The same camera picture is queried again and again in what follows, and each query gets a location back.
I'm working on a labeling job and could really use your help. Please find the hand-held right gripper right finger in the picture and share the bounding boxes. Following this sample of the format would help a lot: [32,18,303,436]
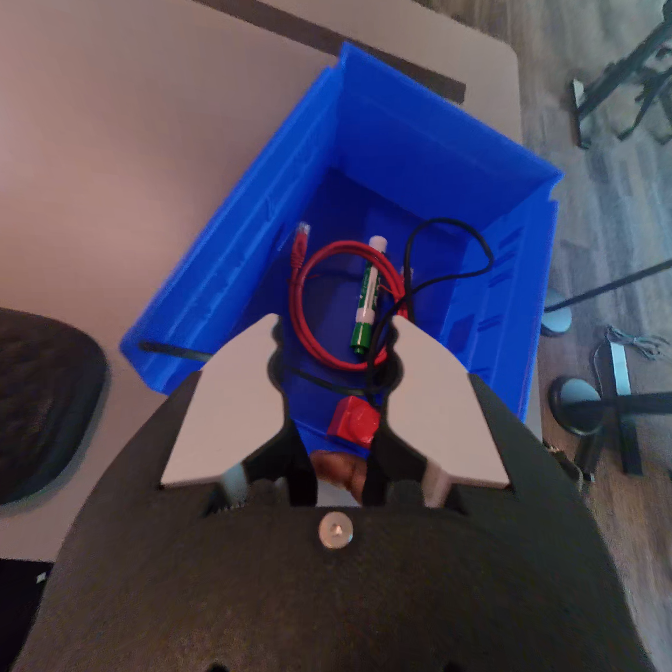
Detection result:
[376,318,512,505]

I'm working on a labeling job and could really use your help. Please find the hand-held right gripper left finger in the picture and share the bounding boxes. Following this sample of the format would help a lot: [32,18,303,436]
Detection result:
[160,313,293,492]

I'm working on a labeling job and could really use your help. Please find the red foam block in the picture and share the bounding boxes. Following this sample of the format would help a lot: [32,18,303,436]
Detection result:
[327,396,382,444]

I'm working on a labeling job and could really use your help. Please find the red network cable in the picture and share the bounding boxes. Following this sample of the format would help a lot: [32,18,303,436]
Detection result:
[288,222,411,371]

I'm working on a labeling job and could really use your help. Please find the green white marker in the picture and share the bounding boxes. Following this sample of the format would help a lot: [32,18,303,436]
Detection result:
[349,234,390,356]

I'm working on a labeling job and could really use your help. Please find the black rubber loop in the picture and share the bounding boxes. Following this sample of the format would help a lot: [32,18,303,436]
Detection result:
[268,217,497,400]

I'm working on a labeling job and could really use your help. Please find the blue plastic bin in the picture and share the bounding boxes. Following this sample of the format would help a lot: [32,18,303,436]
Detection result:
[119,40,564,454]

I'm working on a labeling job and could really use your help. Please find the black light stand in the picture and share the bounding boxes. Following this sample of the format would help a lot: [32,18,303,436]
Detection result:
[547,375,672,438]
[540,261,672,338]

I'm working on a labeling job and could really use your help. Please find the grey power strip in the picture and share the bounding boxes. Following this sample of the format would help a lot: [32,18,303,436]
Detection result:
[606,341,634,406]

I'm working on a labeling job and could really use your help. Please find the black dimpled pad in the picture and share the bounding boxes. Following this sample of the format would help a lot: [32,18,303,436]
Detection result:
[0,306,110,508]

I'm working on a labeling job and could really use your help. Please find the black tripod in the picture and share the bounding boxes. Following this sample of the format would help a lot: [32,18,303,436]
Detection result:
[572,19,672,145]

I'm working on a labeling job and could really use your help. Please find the grey cable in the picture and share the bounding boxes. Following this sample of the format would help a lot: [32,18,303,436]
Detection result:
[603,325,670,362]

